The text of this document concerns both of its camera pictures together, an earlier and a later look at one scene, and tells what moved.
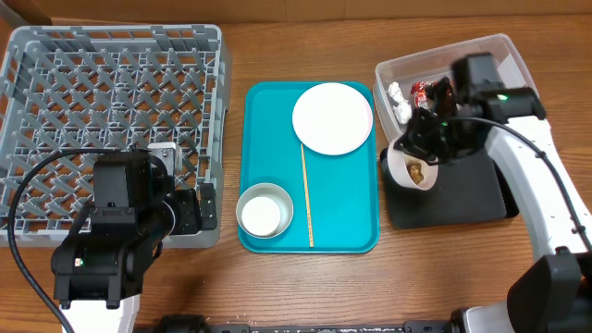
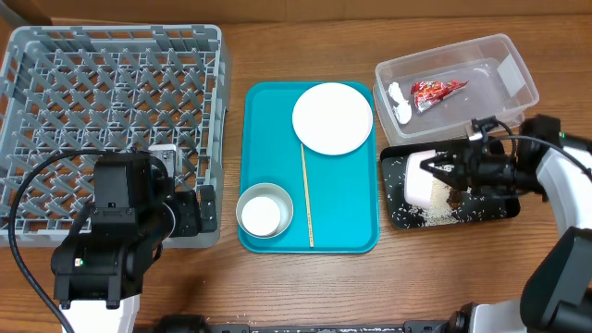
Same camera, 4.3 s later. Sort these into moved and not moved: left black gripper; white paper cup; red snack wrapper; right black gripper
Moved: right black gripper
Not moved: white paper cup; red snack wrapper; left black gripper
